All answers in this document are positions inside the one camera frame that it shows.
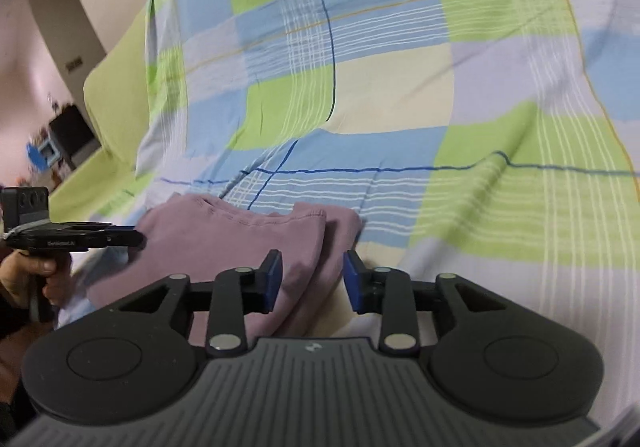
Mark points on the green covered sofa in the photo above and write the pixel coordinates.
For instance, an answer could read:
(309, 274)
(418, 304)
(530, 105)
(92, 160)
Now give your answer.
(120, 92)

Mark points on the person's left hand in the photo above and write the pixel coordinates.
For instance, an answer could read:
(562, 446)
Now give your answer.
(20, 273)

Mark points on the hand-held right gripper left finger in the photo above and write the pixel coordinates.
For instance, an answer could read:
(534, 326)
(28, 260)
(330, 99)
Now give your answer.
(274, 277)

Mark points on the purple garment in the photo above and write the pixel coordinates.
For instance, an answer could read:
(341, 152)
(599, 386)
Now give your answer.
(200, 237)

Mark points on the plaid blanket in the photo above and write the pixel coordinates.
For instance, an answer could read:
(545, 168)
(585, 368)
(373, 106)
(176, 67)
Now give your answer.
(400, 77)

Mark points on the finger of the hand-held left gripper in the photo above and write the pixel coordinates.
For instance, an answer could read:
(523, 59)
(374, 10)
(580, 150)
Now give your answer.
(130, 239)

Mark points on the light blue microwave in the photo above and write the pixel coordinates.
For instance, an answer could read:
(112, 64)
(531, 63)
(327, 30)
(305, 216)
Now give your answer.
(50, 152)

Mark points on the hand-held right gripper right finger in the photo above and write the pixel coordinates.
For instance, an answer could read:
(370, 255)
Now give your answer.
(352, 283)

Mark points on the black cabinet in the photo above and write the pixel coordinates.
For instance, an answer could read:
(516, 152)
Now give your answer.
(72, 132)

